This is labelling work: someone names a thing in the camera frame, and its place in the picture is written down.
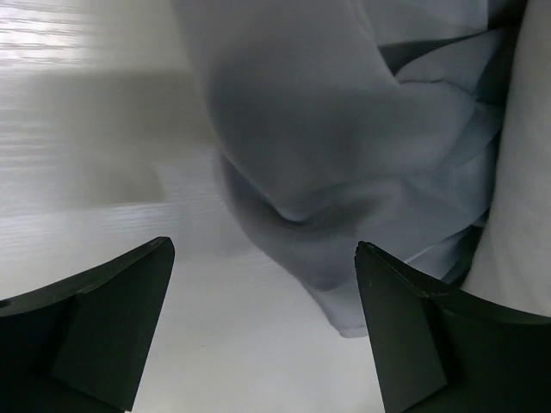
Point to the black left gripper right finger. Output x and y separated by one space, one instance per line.
438 348

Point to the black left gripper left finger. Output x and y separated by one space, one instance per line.
81 344

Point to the grey pillowcase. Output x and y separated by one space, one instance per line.
346 121

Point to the white pillow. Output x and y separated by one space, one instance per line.
512 263

